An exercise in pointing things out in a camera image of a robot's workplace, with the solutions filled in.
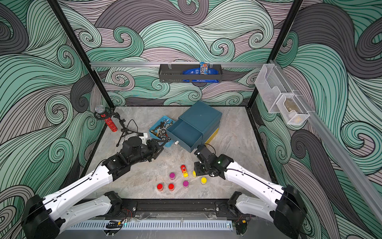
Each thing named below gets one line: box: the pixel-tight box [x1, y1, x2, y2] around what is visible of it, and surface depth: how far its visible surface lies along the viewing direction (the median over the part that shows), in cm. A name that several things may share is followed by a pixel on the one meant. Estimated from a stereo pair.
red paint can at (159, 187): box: [156, 183, 164, 192], surface depth 80 cm
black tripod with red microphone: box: [94, 105, 144, 147], surface depth 89 cm
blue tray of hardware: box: [148, 115, 176, 148], surface depth 109 cm
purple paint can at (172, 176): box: [169, 172, 176, 181], surface depth 84 cm
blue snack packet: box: [182, 62, 220, 84], surface depth 93 cm
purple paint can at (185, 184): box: [182, 180, 190, 189], surface depth 81 cm
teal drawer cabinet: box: [165, 100, 223, 153], surface depth 85 cm
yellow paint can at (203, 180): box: [200, 176, 208, 185], surface depth 83 cm
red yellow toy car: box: [180, 164, 189, 178], surface depth 86 cm
